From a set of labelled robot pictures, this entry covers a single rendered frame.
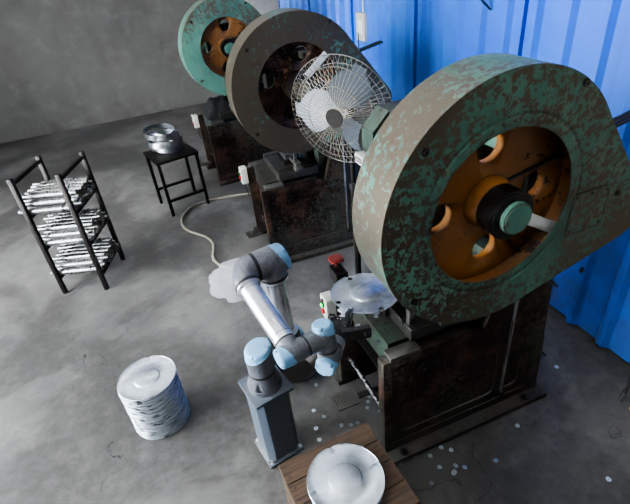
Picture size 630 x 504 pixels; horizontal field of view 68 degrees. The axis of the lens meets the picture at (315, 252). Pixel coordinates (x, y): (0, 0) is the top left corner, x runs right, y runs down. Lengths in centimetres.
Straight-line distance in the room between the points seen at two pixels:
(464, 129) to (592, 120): 45
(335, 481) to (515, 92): 144
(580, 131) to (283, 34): 181
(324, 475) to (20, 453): 169
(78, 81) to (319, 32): 567
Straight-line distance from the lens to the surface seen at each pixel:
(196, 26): 453
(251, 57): 286
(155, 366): 261
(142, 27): 806
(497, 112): 133
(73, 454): 286
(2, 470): 301
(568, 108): 151
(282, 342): 156
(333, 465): 197
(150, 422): 260
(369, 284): 203
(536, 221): 166
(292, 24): 290
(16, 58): 818
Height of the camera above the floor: 204
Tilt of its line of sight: 33 degrees down
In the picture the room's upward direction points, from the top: 7 degrees counter-clockwise
